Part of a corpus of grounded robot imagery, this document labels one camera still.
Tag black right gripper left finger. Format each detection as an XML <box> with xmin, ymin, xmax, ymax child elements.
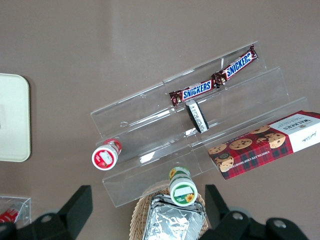
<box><xmin>14</xmin><ymin>184</ymin><xmax>94</xmax><ymax>240</ymax></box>

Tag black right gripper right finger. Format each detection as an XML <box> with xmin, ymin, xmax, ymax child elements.
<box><xmin>199</xmin><ymin>184</ymin><xmax>266</xmax><ymax>240</ymax></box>

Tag oval wicker basket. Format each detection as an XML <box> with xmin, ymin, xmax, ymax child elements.
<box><xmin>129</xmin><ymin>186</ymin><xmax>213</xmax><ymax>240</ymax></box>

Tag beige rectangular tray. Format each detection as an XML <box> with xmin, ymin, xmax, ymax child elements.
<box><xmin>0</xmin><ymin>72</ymin><xmax>32</xmax><ymax>163</ymax></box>

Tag green lid white cup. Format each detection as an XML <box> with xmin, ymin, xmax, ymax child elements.
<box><xmin>167</xmin><ymin>165</ymin><xmax>199</xmax><ymax>207</ymax></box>

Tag clear acrylic bottle rack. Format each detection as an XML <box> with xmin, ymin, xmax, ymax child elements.
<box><xmin>0</xmin><ymin>195</ymin><xmax>32</xmax><ymax>226</ymax></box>

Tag silver foil packets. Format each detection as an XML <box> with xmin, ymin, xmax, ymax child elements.
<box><xmin>143</xmin><ymin>193</ymin><xmax>205</xmax><ymax>240</ymax></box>

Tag red Coca-Cola bottle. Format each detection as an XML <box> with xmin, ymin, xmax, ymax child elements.
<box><xmin>0</xmin><ymin>204</ymin><xmax>21</xmax><ymax>225</ymax></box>

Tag red lid white cup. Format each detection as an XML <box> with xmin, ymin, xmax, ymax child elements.
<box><xmin>91</xmin><ymin>137</ymin><xmax>123</xmax><ymax>172</ymax></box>

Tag red tartan Walkers cookie box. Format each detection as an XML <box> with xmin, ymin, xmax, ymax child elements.
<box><xmin>207</xmin><ymin>110</ymin><xmax>320</xmax><ymax>181</ymax></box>

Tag clear acrylic step riser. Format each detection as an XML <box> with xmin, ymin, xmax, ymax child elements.
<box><xmin>162</xmin><ymin>40</ymin><xmax>310</xmax><ymax>176</ymax></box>
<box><xmin>90</xmin><ymin>79</ymin><xmax>204</xmax><ymax>209</ymax></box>

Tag small black white box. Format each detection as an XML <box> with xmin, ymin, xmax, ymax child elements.
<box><xmin>184</xmin><ymin>99</ymin><xmax>210</xmax><ymax>135</ymax></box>

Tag Snickers chocolate bar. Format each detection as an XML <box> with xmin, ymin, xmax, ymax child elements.
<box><xmin>211</xmin><ymin>44</ymin><xmax>259</xmax><ymax>87</ymax></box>
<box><xmin>168</xmin><ymin>79</ymin><xmax>216</xmax><ymax>106</ymax></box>

